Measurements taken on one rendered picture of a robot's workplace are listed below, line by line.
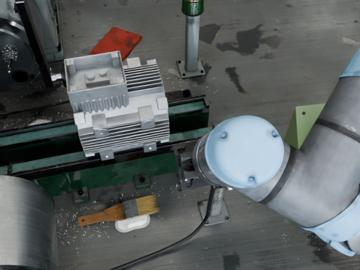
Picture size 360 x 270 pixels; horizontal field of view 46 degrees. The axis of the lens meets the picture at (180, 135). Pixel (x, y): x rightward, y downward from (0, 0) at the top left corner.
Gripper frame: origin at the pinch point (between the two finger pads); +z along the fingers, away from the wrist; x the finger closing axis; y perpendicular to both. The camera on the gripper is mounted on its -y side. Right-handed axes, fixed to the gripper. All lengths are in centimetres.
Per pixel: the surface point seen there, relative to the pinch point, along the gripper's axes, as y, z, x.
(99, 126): 18.2, 11.7, -12.4
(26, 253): 32.5, -5.6, 8.3
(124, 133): 13.6, 15.4, -10.5
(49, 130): 31.6, 32.4, -16.7
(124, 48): 7, 61, -44
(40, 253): 30.8, -3.1, 8.9
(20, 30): 33, 24, -40
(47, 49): 31, 57, -47
